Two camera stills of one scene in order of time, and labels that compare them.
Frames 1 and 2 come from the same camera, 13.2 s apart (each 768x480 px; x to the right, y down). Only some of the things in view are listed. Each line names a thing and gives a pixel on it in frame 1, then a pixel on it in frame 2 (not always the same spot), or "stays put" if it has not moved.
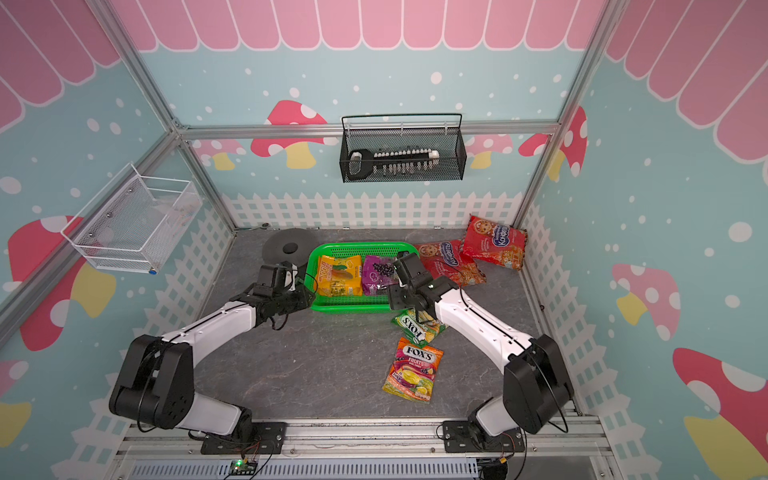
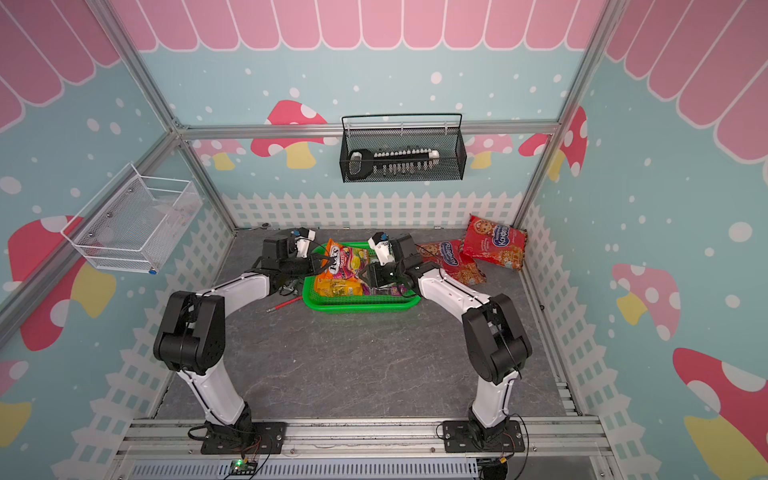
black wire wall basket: [402, 147] stays put
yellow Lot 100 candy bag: [339, 276] stays put
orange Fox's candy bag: [413, 370] -> [347, 263]
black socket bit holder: [363, 162] stays put
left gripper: [304, 301] -> [314, 266]
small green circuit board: [242, 467] stays put
